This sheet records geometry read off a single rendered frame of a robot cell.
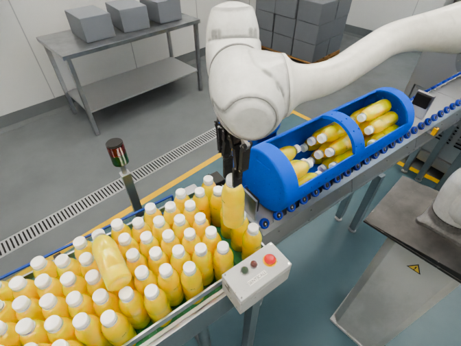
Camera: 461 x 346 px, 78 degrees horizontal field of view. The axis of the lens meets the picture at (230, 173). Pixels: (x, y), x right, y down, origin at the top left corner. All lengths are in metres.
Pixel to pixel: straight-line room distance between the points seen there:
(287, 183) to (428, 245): 0.54
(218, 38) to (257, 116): 0.21
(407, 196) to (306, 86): 1.01
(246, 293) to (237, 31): 0.68
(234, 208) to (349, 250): 1.65
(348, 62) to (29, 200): 2.88
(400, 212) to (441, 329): 1.20
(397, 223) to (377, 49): 0.82
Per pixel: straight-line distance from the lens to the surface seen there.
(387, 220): 1.28
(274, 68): 0.44
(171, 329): 1.09
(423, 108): 2.12
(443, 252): 1.27
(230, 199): 0.83
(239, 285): 0.90
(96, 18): 3.35
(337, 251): 2.37
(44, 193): 3.08
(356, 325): 1.98
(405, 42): 0.69
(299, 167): 1.17
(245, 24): 0.56
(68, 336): 1.01
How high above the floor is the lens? 1.92
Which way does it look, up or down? 44 degrees down
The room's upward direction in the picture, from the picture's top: straight up
